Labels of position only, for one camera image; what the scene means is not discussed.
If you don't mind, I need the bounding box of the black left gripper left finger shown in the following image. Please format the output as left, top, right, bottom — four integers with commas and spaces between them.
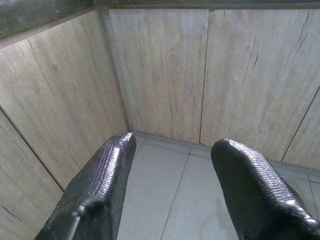
34, 131, 137, 240

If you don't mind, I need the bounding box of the light wooden cabinet door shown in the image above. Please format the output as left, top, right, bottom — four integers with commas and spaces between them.
0, 106, 65, 240
108, 8, 210, 144
281, 86, 320, 171
0, 9, 130, 188
199, 9, 320, 161

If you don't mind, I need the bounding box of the light wooden cabinet corner post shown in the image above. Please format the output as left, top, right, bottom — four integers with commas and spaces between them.
96, 6, 140, 132

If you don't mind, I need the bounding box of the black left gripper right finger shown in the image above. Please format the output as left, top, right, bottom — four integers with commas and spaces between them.
210, 137, 320, 240

